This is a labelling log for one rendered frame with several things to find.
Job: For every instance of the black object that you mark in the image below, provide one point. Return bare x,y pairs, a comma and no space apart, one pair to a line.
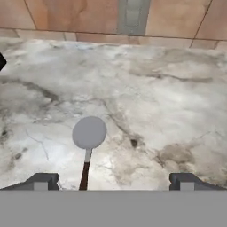
2,61

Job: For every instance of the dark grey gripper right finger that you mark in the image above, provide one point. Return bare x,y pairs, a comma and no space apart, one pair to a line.
183,178

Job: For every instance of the grey wall outlet plate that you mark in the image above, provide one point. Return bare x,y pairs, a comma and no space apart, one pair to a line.
133,16

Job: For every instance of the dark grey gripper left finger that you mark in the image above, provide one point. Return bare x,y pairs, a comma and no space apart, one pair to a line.
44,179

